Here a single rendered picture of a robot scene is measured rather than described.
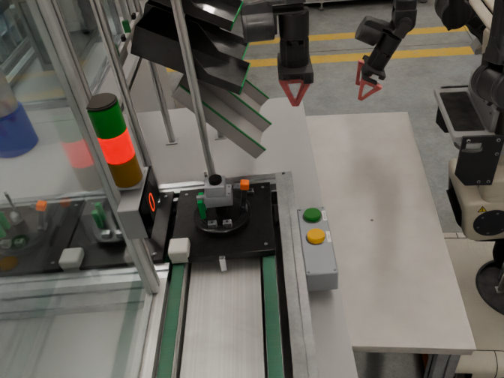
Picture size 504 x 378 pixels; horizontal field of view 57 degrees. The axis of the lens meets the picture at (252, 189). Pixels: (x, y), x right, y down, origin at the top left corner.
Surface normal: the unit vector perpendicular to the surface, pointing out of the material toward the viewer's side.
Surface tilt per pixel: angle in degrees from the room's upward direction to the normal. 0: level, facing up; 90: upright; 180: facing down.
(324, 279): 90
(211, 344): 0
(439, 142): 0
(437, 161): 0
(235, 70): 25
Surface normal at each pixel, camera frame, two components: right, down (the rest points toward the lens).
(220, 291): -0.11, -0.76
